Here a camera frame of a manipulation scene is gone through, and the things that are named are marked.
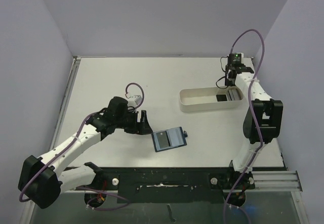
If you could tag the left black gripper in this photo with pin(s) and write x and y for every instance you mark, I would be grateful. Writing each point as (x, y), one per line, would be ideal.
(142, 128)

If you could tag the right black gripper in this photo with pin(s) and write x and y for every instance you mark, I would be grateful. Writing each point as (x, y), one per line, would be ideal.
(230, 82)

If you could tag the black credit card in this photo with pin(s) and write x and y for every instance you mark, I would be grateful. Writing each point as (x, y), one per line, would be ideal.
(162, 140)

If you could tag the blue card holder wallet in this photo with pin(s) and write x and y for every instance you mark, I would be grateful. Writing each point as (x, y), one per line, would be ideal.
(177, 137)

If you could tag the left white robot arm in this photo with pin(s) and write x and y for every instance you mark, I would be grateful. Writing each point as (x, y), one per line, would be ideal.
(44, 178)

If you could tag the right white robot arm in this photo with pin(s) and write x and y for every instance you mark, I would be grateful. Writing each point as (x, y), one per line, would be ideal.
(262, 122)

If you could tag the black card in tray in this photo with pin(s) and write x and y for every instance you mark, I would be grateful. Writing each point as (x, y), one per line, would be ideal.
(221, 98)

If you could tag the white oblong tray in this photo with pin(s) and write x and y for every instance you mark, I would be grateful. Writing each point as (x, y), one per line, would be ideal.
(204, 99)

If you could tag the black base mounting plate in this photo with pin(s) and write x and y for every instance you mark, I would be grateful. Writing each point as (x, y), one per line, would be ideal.
(172, 185)

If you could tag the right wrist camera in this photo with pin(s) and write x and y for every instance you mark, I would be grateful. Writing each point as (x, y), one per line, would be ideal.
(240, 54)

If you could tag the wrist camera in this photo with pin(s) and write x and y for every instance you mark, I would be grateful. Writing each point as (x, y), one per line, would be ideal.
(240, 54)
(134, 100)

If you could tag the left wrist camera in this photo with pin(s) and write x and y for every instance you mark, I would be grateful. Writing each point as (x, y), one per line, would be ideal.
(134, 100)

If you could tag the aluminium rail left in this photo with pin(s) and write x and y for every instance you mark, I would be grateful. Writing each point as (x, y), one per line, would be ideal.
(65, 101)

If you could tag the aluminium rail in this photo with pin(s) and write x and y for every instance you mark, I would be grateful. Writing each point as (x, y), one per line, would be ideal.
(277, 181)
(65, 101)

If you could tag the aluminium rail right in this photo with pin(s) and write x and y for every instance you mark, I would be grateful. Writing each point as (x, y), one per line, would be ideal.
(277, 181)

